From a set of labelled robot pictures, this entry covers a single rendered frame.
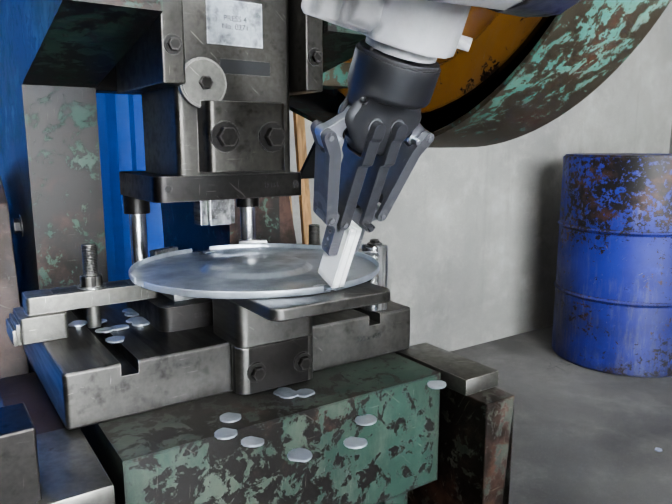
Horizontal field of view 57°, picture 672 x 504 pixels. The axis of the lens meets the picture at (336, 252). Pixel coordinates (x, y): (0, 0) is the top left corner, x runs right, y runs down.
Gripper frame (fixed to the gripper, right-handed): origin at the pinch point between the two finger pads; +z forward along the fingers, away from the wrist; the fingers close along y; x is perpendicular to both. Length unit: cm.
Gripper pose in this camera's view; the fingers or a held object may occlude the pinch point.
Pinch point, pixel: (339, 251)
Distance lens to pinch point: 62.1
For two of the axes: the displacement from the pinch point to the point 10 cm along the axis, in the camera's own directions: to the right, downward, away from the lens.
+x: -5.3, -5.4, 6.5
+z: -2.5, 8.3, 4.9
